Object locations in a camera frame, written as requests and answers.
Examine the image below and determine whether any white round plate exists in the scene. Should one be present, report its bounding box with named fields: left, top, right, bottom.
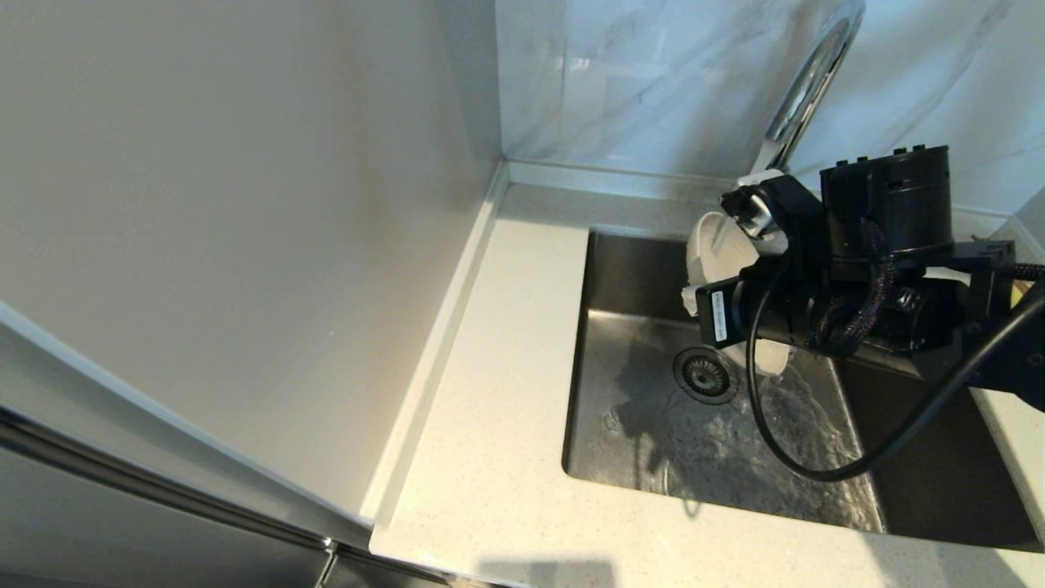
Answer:
left=684, top=211, right=794, bottom=378

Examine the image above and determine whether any stainless steel sink basin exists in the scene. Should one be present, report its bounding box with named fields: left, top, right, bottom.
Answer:
left=562, top=229, right=1045, bottom=550

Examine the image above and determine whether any round metal drain strainer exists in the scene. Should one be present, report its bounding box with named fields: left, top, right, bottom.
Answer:
left=674, top=347, right=740, bottom=406

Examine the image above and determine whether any chrome gooseneck faucet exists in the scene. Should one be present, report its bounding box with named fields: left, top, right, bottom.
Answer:
left=758, top=0, right=866, bottom=174

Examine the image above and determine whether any dark metal cabinet trim bar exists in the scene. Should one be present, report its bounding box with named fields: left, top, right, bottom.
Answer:
left=0, top=400, right=454, bottom=586

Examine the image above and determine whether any tall grey cabinet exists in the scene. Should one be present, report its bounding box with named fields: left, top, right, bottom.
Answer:
left=0, top=0, right=507, bottom=588

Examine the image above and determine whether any black wrist camera with label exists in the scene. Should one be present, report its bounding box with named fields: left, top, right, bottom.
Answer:
left=696, top=274, right=745, bottom=350

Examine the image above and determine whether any black braided cable sleeve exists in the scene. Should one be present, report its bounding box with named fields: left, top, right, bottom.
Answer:
left=807, top=219, right=897, bottom=359

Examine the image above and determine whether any smooth black gripper cable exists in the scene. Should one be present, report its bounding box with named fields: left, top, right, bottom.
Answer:
left=745, top=260, right=1045, bottom=483

